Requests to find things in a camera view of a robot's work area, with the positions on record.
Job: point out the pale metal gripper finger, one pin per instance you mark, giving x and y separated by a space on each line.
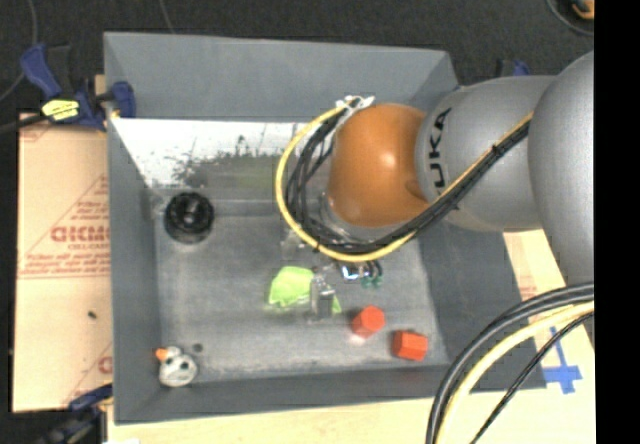
327 303
315 297

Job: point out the light green cloth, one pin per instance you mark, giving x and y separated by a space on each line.
287 288

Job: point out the red-orange hexagonal block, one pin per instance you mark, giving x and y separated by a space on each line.
410 345
368 321

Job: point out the grey metal bin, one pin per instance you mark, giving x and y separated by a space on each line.
240 332

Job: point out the black round cup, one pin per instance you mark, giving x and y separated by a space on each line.
189 217

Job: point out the white toy duck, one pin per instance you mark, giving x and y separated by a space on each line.
176 367

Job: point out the brown cardboard board red print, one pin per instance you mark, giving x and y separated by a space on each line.
60 282

